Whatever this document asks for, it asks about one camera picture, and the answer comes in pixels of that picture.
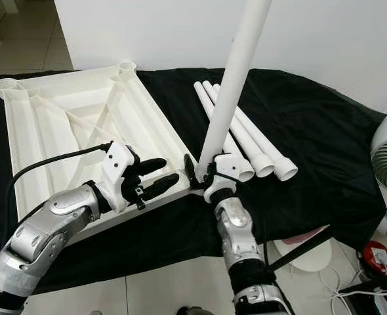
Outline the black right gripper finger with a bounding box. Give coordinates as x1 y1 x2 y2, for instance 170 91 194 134
183 154 200 188

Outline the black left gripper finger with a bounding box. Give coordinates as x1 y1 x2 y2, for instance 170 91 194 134
135 157 169 177
144 172 182 201

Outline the white plastic table leg tube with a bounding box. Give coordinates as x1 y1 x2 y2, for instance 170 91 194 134
213 82 300 183
195 0 274 181
203 79 277 179
192 80 255 183

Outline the white plastic children table top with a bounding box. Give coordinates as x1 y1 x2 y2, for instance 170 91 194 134
0 60 207 230

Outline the pink flat board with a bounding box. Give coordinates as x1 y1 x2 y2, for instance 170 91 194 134
275 226 329 247

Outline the black tablecloth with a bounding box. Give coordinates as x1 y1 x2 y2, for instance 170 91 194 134
0 66 387 293

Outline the white round stand base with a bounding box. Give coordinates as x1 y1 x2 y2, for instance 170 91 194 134
275 241 338 274

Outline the black robot right foot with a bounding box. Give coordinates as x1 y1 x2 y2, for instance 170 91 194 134
177 306 212 315

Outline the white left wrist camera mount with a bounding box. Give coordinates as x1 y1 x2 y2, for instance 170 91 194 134
95 140 138 214

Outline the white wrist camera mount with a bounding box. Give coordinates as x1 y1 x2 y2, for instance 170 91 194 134
95 140 138 214
203 153 247 203

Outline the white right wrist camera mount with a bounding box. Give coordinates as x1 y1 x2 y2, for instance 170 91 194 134
203 153 247 203

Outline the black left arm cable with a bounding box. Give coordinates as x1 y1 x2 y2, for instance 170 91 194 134
3 141 114 230

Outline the red round cable reel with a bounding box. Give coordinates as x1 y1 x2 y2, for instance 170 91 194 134
359 241 387 276

